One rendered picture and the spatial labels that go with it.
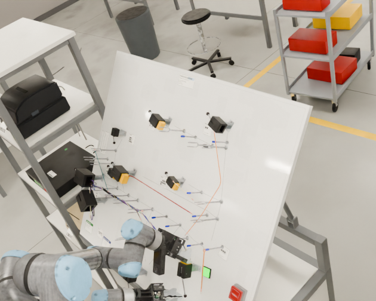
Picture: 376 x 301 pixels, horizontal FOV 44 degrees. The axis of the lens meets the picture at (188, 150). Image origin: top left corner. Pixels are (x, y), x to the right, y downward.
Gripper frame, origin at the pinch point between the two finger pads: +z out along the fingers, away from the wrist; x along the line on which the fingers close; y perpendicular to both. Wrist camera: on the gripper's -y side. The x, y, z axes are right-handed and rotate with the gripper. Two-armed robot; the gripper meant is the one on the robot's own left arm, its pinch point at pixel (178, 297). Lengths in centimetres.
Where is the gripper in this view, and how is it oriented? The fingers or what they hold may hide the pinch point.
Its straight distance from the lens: 196.3
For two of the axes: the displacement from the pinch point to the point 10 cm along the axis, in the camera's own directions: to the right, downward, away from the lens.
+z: 9.1, 0.8, 4.1
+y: 3.7, -6.1, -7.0
